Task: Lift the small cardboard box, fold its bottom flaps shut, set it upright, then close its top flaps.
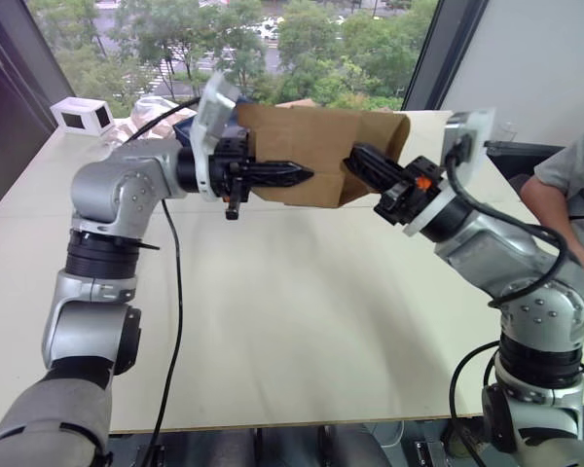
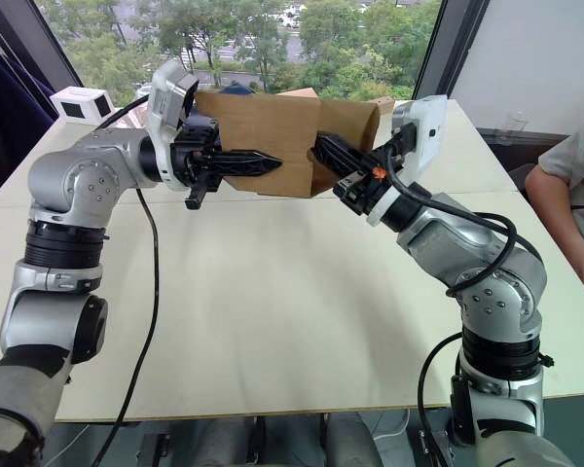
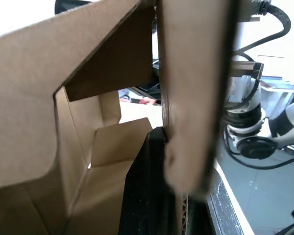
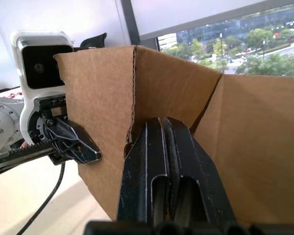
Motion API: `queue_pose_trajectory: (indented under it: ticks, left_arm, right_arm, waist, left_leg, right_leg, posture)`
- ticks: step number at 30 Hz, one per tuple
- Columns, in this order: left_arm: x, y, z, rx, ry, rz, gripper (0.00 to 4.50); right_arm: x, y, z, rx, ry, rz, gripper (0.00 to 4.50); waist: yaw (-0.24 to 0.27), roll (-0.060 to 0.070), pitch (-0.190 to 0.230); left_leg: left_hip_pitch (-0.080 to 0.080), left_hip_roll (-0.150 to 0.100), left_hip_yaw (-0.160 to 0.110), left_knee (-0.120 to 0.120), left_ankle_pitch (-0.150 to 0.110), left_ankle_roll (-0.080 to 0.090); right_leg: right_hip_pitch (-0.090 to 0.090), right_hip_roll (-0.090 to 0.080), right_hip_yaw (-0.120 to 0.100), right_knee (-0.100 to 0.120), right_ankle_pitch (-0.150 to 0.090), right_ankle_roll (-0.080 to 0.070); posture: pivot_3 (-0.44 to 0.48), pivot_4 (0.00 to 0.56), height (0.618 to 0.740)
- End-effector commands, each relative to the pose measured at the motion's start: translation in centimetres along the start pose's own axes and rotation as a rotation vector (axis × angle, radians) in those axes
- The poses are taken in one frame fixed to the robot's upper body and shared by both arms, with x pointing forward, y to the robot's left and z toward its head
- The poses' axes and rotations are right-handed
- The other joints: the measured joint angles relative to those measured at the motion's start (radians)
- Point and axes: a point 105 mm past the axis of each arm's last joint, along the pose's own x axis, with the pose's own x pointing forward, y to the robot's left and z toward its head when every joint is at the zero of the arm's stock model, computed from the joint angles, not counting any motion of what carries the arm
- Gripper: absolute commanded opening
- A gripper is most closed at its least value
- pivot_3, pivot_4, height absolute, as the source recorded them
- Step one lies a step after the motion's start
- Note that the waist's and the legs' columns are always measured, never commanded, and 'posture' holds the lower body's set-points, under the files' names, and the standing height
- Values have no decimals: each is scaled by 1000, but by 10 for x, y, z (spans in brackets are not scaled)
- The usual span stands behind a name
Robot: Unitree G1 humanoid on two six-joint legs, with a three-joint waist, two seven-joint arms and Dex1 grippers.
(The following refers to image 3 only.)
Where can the silver robot torso with black rings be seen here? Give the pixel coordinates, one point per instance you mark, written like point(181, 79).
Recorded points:
point(245, 115)

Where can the white and grey robot limb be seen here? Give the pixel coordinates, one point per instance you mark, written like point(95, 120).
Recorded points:
point(287, 120)

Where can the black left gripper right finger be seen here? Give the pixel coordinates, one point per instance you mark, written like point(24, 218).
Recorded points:
point(197, 215)

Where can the black round joint housing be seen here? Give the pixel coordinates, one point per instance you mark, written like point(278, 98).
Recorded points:
point(256, 147)

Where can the small brown cardboard box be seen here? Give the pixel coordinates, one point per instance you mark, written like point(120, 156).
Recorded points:
point(27, 98)

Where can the bystander bare hand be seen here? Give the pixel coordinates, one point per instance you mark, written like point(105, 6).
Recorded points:
point(148, 100)

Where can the aluminium profile bar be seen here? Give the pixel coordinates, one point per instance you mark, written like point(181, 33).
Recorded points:
point(247, 68)

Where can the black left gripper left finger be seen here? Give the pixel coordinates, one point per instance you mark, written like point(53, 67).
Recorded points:
point(149, 186)

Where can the black office equipment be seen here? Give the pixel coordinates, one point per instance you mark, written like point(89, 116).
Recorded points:
point(154, 80)

